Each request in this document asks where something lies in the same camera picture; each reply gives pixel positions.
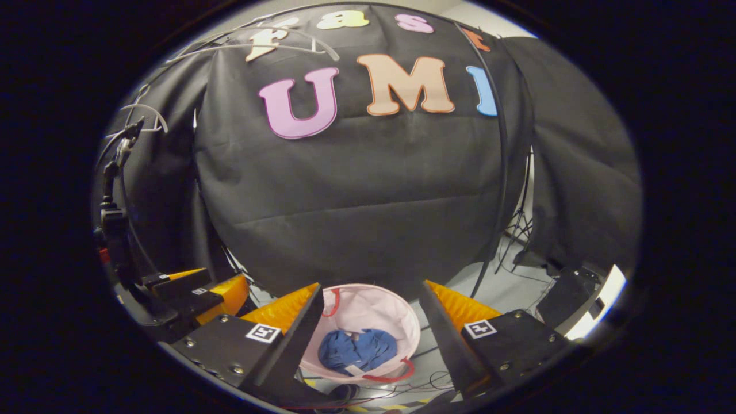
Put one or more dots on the white plastic hanger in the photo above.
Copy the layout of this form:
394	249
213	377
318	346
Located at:
161	118
333	54

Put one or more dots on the pink laundry hamper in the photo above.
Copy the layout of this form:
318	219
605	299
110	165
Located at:
368	307

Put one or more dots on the black clothes rack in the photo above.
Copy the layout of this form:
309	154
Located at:
505	172

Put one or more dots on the blue shirt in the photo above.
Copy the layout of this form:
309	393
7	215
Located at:
356	351

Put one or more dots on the black shoe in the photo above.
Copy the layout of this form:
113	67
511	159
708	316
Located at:
345	394

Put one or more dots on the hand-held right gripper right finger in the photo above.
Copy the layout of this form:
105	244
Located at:
448	345

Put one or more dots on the black light stand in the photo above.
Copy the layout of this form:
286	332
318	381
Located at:
520	221

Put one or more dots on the white panel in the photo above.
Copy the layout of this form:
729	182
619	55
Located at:
609	293

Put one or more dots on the black equipment case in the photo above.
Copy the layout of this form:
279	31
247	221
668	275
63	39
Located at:
566	299

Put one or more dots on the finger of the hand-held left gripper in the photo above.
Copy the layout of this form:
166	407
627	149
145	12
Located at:
227	299
184	277

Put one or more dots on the black backdrop cloth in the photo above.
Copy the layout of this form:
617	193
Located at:
356	201

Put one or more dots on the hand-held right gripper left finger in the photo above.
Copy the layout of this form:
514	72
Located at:
287	351

